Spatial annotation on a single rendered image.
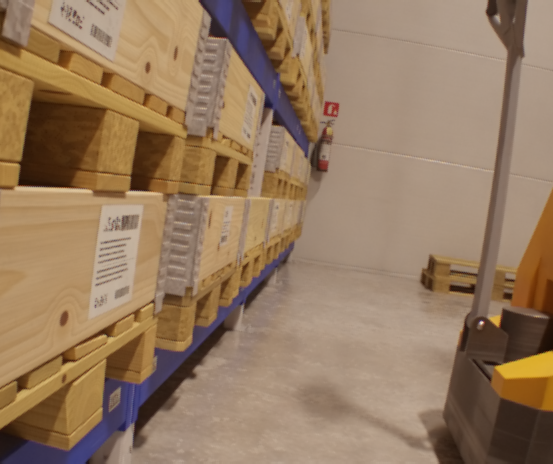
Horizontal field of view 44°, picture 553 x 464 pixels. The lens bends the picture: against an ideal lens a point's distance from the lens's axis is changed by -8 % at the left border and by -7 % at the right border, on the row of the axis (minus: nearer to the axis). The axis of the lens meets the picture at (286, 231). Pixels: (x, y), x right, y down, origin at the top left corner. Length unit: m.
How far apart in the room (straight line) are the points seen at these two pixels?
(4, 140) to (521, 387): 1.29
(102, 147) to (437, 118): 6.76
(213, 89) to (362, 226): 5.96
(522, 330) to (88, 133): 1.33
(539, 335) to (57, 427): 1.33
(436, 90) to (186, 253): 6.20
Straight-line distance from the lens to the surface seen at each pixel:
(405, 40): 7.64
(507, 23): 1.98
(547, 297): 2.11
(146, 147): 1.25
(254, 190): 3.30
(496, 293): 6.63
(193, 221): 1.54
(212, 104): 1.53
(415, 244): 7.47
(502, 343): 1.93
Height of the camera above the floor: 0.65
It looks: 3 degrees down
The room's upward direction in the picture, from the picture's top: 9 degrees clockwise
